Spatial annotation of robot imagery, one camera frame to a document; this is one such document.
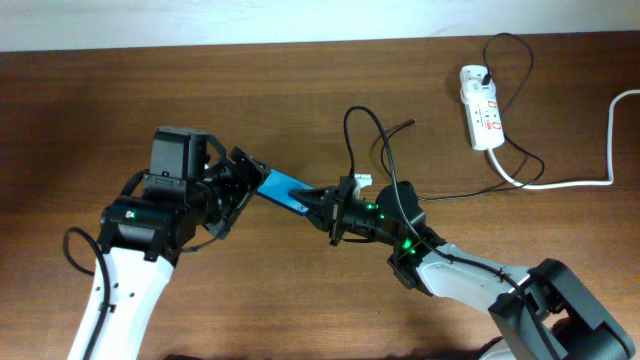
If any blue Samsung Galaxy smartphone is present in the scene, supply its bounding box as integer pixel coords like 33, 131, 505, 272
256, 169, 312, 216

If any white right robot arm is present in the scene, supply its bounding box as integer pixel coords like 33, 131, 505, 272
290, 177, 636, 359

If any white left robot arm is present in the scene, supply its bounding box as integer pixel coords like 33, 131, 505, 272
63, 148, 271, 359

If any white power strip cord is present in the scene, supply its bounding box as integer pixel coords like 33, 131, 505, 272
485, 89, 640, 191

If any white power strip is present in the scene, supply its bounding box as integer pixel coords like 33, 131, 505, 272
459, 65, 505, 151

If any white charger adapter plug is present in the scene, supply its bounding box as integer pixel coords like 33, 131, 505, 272
460, 79, 496, 104

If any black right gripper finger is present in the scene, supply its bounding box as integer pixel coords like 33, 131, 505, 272
306, 212, 330, 232
289, 188, 328, 206

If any black charging cable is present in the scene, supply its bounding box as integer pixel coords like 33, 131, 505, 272
379, 32, 546, 202

